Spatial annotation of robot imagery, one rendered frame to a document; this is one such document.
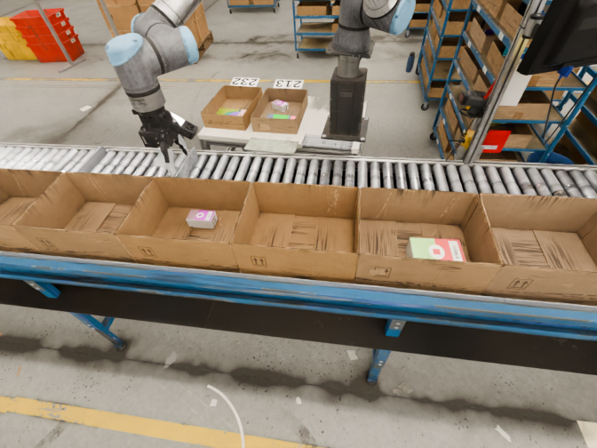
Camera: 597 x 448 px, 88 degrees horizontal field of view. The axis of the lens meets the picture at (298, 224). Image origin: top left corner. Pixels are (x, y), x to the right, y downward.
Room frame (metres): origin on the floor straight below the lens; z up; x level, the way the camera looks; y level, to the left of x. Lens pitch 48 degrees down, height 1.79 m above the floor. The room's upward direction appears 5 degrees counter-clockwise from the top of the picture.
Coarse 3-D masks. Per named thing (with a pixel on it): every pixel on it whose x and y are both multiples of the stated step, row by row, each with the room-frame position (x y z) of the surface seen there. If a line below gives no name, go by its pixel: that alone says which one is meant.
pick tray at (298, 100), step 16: (272, 96) 2.06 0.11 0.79; (288, 96) 2.03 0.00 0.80; (304, 96) 2.00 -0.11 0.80; (256, 112) 1.81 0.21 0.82; (272, 112) 1.91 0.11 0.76; (288, 112) 1.89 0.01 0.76; (304, 112) 1.87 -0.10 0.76; (256, 128) 1.70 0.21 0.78; (272, 128) 1.67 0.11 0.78; (288, 128) 1.65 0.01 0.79
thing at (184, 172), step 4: (192, 148) 1.49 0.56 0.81; (192, 152) 1.47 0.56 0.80; (188, 156) 1.42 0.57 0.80; (192, 156) 1.45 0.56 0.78; (196, 156) 1.49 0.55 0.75; (188, 160) 1.41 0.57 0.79; (192, 160) 1.44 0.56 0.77; (196, 160) 1.48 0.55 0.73; (184, 164) 1.36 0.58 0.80; (188, 164) 1.39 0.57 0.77; (192, 164) 1.42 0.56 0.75; (180, 168) 1.32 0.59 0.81; (184, 168) 1.34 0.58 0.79; (188, 168) 1.38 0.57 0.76; (192, 168) 1.41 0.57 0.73; (180, 172) 1.30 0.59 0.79; (184, 172) 1.33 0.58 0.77; (188, 172) 1.37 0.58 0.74; (176, 176) 1.26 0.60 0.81; (180, 176) 1.29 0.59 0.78; (184, 176) 1.32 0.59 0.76
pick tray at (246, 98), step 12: (216, 96) 2.03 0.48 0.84; (228, 96) 2.16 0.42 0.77; (240, 96) 2.13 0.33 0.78; (252, 96) 2.11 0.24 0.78; (204, 108) 1.86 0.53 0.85; (216, 108) 1.99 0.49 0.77; (240, 108) 1.99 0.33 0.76; (252, 108) 1.88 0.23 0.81; (204, 120) 1.80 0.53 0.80; (216, 120) 1.77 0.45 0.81; (228, 120) 1.75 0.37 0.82; (240, 120) 1.73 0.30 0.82
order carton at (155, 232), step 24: (144, 192) 0.87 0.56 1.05; (168, 192) 0.95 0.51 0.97; (192, 192) 0.93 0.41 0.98; (216, 192) 0.91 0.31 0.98; (240, 192) 0.89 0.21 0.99; (144, 216) 0.81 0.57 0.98; (168, 216) 0.89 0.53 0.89; (120, 240) 0.67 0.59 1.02; (144, 240) 0.65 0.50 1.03; (168, 240) 0.63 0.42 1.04; (192, 240) 0.62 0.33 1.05; (216, 240) 0.74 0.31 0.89; (168, 264) 0.65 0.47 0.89; (192, 264) 0.63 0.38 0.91; (216, 264) 0.61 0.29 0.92
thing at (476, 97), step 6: (462, 96) 1.32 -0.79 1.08; (468, 96) 1.30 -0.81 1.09; (474, 96) 1.29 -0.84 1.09; (480, 96) 1.29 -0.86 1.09; (462, 102) 1.30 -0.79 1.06; (468, 102) 1.29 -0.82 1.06; (474, 102) 1.28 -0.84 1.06; (480, 102) 1.28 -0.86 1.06; (486, 102) 1.27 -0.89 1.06; (468, 108) 1.31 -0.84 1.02; (474, 108) 1.30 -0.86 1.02; (480, 108) 1.29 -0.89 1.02; (468, 114) 1.30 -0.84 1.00
